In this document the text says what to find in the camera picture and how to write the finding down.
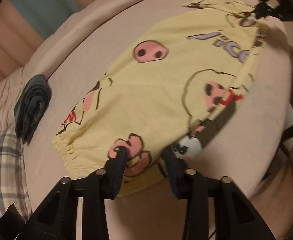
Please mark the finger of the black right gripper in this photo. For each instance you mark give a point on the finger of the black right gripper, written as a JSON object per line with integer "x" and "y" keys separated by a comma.
{"x": 262, "y": 10}

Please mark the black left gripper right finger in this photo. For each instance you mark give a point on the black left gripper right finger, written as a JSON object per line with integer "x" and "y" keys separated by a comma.
{"x": 190, "y": 185}

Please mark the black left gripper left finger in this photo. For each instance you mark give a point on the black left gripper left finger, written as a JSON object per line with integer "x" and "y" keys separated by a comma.
{"x": 100, "y": 185}

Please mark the yellow cartoon print pants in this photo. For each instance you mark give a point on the yellow cartoon print pants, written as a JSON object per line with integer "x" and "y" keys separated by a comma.
{"x": 177, "y": 85}

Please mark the plaid pillow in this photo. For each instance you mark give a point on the plaid pillow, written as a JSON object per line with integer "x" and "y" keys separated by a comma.
{"x": 13, "y": 188}

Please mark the dark rolled garment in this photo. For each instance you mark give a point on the dark rolled garment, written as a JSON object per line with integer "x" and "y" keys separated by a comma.
{"x": 31, "y": 106}

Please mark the pink duvet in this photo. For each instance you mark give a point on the pink duvet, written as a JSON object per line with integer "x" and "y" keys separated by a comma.
{"x": 55, "y": 49}

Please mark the pink and teal curtain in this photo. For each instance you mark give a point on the pink and teal curtain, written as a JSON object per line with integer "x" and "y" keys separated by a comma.
{"x": 25, "y": 24}

